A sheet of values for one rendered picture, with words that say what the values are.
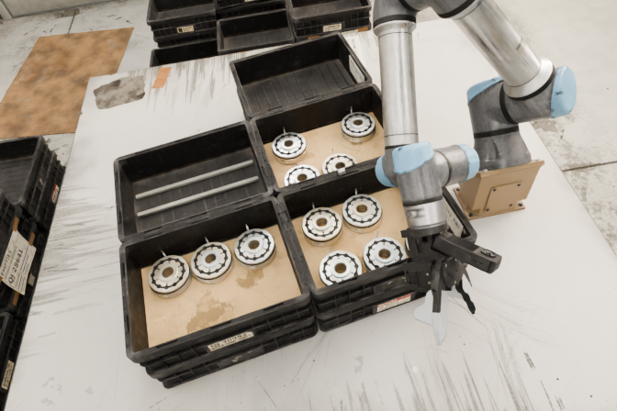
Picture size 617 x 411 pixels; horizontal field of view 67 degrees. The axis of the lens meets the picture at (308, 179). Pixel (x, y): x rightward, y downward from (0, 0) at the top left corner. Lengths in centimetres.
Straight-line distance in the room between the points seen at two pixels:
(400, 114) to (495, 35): 26
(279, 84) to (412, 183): 89
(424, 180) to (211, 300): 60
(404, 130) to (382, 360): 55
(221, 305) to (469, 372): 60
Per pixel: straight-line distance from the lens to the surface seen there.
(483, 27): 108
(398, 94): 103
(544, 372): 128
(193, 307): 119
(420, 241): 90
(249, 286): 117
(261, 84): 166
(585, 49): 340
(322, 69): 169
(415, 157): 85
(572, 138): 277
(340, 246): 119
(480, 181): 129
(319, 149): 140
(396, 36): 106
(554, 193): 155
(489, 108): 129
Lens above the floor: 186
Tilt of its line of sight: 51 degrees down
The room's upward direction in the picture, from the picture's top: 9 degrees counter-clockwise
